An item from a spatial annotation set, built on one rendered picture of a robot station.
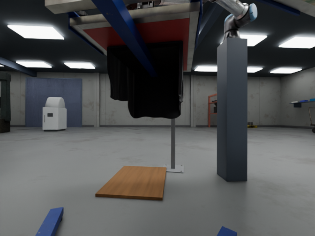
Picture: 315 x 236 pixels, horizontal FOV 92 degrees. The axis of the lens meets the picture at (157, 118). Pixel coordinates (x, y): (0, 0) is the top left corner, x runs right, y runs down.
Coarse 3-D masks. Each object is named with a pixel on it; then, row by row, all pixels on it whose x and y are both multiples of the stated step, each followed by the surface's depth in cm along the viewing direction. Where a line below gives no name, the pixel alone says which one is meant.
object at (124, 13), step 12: (96, 0) 43; (108, 0) 43; (120, 0) 49; (108, 12) 48; (120, 12) 49; (120, 24) 54; (132, 24) 60; (120, 36) 62; (132, 36) 62; (132, 48) 72; (144, 48) 78; (144, 60) 88; (156, 72) 111
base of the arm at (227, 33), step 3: (228, 30) 132; (231, 30) 130; (234, 30) 130; (237, 30) 130; (225, 33) 134; (228, 33) 131; (231, 33) 130; (234, 33) 129; (237, 33) 129; (225, 36) 133; (228, 36) 131; (231, 36) 129; (234, 36) 128; (237, 36) 128
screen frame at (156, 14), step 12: (132, 12) 65; (144, 12) 64; (156, 12) 63; (168, 12) 62; (180, 12) 61; (192, 12) 61; (72, 24) 70; (84, 24) 69; (96, 24) 69; (108, 24) 69; (192, 24) 69; (84, 36) 79; (192, 36) 79; (192, 48) 92; (192, 60) 112
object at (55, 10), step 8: (48, 0) 63; (56, 0) 62; (64, 0) 61; (72, 0) 61; (80, 0) 60; (88, 0) 60; (128, 0) 60; (136, 0) 60; (144, 0) 60; (152, 0) 60; (48, 8) 64; (56, 8) 64; (64, 8) 64; (72, 8) 64; (80, 8) 64; (88, 8) 64
